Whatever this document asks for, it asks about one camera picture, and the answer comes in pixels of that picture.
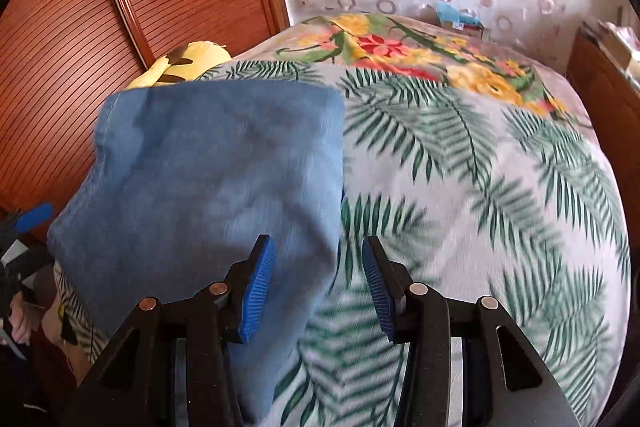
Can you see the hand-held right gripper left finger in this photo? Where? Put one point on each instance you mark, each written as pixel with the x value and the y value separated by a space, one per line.
pixel 257 287

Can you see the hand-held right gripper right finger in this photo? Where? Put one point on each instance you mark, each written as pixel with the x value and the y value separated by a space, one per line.
pixel 377 292

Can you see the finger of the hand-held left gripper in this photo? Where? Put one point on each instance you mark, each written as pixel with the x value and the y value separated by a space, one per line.
pixel 30 268
pixel 35 216

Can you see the blue denim pants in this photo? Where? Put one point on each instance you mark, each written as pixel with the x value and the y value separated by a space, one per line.
pixel 200 187

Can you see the person's left hand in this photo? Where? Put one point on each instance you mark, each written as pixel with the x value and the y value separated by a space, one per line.
pixel 21 322

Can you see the leaf print bed sheet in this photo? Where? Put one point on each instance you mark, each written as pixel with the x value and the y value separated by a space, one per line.
pixel 450 217

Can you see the wooden slatted wardrobe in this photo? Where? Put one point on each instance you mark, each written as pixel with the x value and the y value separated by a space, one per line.
pixel 100 32

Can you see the yellow plush toy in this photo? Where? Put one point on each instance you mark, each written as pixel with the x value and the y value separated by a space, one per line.
pixel 195 59

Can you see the floral blanket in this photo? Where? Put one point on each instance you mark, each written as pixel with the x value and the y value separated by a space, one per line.
pixel 400 47

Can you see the small cardboard box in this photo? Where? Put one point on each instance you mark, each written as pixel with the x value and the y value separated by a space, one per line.
pixel 467 29

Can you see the blue plastic bag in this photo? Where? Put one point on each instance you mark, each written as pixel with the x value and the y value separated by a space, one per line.
pixel 452 12

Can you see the long wooden cabinet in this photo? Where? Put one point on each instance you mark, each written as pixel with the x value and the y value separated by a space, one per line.
pixel 595 72

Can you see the beige open box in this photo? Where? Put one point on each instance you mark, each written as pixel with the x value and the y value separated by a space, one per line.
pixel 617 44

